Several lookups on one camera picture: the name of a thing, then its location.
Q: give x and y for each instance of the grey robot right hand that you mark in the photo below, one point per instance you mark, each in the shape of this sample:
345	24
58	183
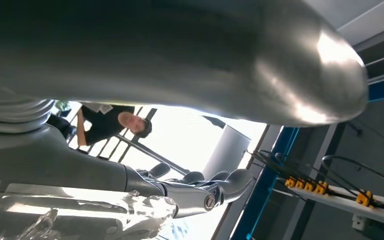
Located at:
62	162

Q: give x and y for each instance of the clear plastic film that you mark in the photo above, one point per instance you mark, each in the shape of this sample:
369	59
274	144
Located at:
79	215

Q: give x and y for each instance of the person at desk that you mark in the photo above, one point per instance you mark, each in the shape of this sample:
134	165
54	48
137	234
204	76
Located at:
106	124

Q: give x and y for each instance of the grey round pillar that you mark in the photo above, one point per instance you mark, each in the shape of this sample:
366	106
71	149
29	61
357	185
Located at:
226	152

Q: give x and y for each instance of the blue ceiling beam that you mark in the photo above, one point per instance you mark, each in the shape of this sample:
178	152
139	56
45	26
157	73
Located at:
268	179

